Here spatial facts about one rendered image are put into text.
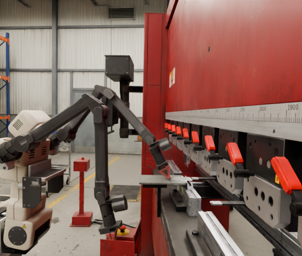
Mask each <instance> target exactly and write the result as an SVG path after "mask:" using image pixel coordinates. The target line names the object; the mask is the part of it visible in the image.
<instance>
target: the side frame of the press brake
mask: <svg viewBox="0 0 302 256"><path fill-rule="evenodd" d="M165 22H166V13H146V12H145V20H144V65H143V115H142V124H143V125H144V126H145V127H146V128H147V129H148V130H149V131H150V132H151V133H152V134H153V135H154V136H155V138H156V141H158V140H160V139H163V138H168V139H169V134H168V132H165V125H164V124H165V123H167V124H170V120H168V119H165V108H166V67H167V31H168V28H165ZM170 143H171V142H170ZM171 146H172V148H171V149H169V150H167V151H164V152H163V151H161V150H160V151H161V153H162V155H163V157H164V159H166V160H173V161H174V163H175V164H176V165H177V167H178V168H179V169H180V170H181V172H182V174H181V176H183V177H185V176H187V177H202V176H201V175H200V174H199V173H198V172H197V171H196V170H195V168H196V166H195V162H194V161H193V160H191V159H190V164H188V167H187V166H186V165H185V162H184V161H183V157H184V153H183V151H182V150H180V149H178V148H177V146H175V145H174V144H173V143H171ZM149 148H150V146H148V144H147V143H146V142H145V141H144V140H143V139H142V160H141V175H153V174H152V169H157V166H156V162H155V160H154V158H153V156H152V154H151V152H150V150H149ZM210 201H227V200H226V199H201V209H202V211H203V212H207V211H212V213H213V214H214V215H215V216H216V218H217V219H218V220H219V222H220V223H221V224H222V226H223V227H224V228H225V230H226V231H227V232H228V230H229V206H212V205H211V203H210ZM140 218H142V220H141V230H142V232H141V252H140V256H151V255H154V246H153V238H152V230H151V222H152V188H142V184H141V210H140Z"/></svg>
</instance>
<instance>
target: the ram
mask: <svg viewBox="0 0 302 256"><path fill-rule="evenodd" d="M174 67H175V83H174V84H173V79H172V71H173V69H174ZM170 73H171V86H170ZM296 102H302V0H179V1H178V3H177V6H176V9H175V12H174V15H173V18H172V20H171V23H170V26H169V29H168V31H167V67H166V108H165V112H178V111H191V110H204V109H217V108H230V107H243V106H256V105H269V104H282V103H296ZM165 119H168V120H174V121H180V122H186V123H193V124H199V125H205V126H211V127H217V128H221V129H227V130H232V131H238V132H244V133H251V134H257V135H263V136H269V137H275V138H281V139H287V140H293V141H299V142H302V122H281V121H261V120H240V119H220V118H199V117H179V116H165Z"/></svg>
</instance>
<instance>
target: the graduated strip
mask: <svg viewBox="0 0 302 256"><path fill-rule="evenodd" d="M165 115H166V116H179V117H199V118H220V119H240V120H261V121H281V122H302V102H296V103H282V104H269V105H256V106H243V107H230V108H217V109H204V110H191V111H178V112H166V113H165Z"/></svg>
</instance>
